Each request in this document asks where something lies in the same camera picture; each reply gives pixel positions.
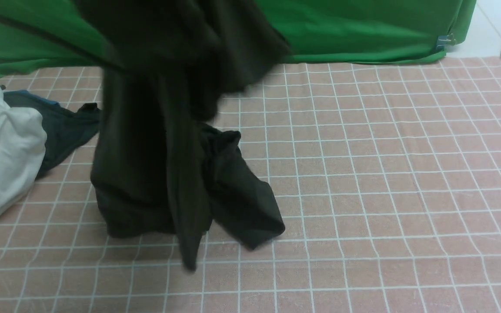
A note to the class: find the dark gray long-sleeve top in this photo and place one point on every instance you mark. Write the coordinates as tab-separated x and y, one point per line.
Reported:
159	166

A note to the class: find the metal binder clip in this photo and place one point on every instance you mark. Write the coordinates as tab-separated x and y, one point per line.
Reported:
443	42

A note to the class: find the pink checkered tablecloth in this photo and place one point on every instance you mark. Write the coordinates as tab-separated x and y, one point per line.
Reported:
388	180

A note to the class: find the dark teal garment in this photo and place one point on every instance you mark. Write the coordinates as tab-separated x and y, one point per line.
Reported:
66	130

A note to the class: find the blue garment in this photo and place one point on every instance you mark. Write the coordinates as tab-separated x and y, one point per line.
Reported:
34	96

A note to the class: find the green backdrop cloth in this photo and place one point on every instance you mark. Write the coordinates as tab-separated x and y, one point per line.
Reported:
357	31

